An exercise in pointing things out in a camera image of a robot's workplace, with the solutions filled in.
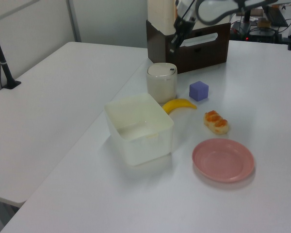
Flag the beige trash can lid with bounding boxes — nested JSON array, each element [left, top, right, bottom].
[[147, 63, 177, 78]]

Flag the pink plastic plate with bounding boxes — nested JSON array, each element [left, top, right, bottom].
[[192, 138, 255, 183]]

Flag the black laptop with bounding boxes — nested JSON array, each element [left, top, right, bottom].
[[266, 4, 290, 28]]

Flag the black device with red light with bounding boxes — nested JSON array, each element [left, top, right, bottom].
[[246, 26, 282, 43]]

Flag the cream plastic storage bin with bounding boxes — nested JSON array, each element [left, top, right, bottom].
[[104, 93, 175, 166]]

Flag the dark brown wooden crate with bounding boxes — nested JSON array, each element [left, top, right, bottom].
[[146, 19, 231, 74]]

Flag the small white trash can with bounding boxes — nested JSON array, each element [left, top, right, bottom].
[[145, 62, 179, 103]]

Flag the orange glazed toy bread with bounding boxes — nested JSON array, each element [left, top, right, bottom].
[[203, 110, 230, 135]]

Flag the purple foam cube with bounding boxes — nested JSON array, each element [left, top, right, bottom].
[[189, 81, 210, 102]]

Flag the small cardboard box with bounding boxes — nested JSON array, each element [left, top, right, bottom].
[[257, 18, 272, 28]]

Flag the black pole with clamp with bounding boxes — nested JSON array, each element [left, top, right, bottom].
[[0, 18, 22, 90]]

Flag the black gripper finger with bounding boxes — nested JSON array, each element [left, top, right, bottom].
[[178, 33, 188, 49], [170, 36, 179, 53]]

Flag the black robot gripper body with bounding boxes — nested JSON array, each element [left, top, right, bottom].
[[173, 15, 196, 43]]

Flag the yellow banana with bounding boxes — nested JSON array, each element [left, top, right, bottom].
[[162, 98, 198, 115]]

